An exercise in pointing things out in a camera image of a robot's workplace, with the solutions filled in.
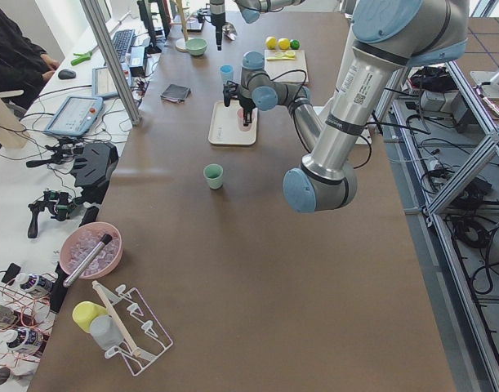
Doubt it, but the wooden cup stand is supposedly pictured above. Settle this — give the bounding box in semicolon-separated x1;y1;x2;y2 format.
175;0;193;52

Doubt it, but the blue cup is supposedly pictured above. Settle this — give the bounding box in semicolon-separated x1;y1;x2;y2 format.
220;65;234;86

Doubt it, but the green lime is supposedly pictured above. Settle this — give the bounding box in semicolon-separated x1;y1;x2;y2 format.
290;39;300;50

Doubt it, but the pink cup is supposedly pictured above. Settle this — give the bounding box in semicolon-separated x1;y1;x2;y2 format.
236;109;255;132

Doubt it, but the lower whole lemon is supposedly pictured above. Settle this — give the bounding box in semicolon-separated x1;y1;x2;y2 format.
265;36;277;50

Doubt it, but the green cup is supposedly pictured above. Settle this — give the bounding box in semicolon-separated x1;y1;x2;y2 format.
203;163;224;190

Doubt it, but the grey cup on rack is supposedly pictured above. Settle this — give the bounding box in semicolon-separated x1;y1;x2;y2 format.
89;315;123;350

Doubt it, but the upper whole lemon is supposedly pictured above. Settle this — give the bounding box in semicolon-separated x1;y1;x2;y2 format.
278;38;291;51

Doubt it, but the white wire rack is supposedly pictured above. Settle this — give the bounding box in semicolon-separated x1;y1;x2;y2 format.
92;280;173;376

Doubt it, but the computer mouse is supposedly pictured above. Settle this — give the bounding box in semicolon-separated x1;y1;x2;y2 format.
58;69;77;80

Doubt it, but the teach pendant tablet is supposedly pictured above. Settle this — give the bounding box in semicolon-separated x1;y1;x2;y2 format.
44;96;104;137

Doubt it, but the pink bowl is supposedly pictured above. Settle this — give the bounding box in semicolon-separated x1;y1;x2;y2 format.
60;221;124;281

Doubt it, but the yellow plastic knife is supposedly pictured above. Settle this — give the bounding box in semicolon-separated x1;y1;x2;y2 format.
265;56;296;61

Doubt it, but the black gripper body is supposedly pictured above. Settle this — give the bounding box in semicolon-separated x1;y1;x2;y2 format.
209;0;225;27
238;83;256;113

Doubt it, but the beige rabbit tray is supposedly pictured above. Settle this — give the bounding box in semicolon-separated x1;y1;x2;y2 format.
207;100;259;146

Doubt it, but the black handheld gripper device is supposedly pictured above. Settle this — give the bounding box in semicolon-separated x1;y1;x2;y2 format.
27;189;99;238

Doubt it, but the black keyboard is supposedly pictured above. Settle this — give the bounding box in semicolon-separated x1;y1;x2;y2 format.
111;29;136;60

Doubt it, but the grey folded cloth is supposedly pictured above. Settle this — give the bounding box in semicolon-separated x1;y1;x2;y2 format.
160;83;191;103

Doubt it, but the green bowl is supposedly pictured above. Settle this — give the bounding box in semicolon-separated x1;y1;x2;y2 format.
185;38;207;56

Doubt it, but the whole lemon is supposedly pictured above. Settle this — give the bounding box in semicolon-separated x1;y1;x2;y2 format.
265;36;277;50
278;38;291;51

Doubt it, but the wooden cutting board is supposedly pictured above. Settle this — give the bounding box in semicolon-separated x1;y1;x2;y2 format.
264;49;310;83

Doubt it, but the yellow cup on rack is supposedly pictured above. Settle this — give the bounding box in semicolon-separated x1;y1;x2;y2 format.
72;301;108;333

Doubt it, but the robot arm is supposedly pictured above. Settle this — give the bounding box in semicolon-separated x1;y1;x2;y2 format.
209;0;303;51
237;1;469;212

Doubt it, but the person in black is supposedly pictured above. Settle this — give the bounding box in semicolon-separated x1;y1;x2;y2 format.
0;8;60;109

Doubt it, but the aluminium frame post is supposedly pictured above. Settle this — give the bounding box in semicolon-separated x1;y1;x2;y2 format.
80;0;141;126

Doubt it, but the metal scoop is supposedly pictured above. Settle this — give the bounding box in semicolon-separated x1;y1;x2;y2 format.
222;22;238;41

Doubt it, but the metal tube in bowl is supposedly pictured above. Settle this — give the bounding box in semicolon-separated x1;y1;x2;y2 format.
62;234;113;287

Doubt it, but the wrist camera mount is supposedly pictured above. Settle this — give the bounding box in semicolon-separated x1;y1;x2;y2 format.
222;81;239;107

